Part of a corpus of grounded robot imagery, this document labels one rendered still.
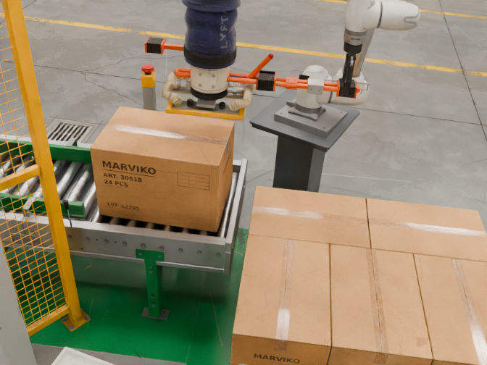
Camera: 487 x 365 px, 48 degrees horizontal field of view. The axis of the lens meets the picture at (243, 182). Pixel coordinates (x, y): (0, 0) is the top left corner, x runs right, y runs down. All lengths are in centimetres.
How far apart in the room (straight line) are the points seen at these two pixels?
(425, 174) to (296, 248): 191
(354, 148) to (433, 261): 188
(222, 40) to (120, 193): 90
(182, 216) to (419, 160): 236
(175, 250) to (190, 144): 51
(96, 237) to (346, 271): 119
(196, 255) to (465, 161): 265
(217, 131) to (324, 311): 98
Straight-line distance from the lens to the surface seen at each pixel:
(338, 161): 424
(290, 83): 238
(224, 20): 224
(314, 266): 255
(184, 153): 248
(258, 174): 399
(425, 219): 297
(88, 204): 288
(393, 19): 229
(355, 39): 231
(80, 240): 273
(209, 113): 236
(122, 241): 266
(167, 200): 260
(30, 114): 224
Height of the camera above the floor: 234
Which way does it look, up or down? 37 degrees down
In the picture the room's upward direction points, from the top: 4 degrees clockwise
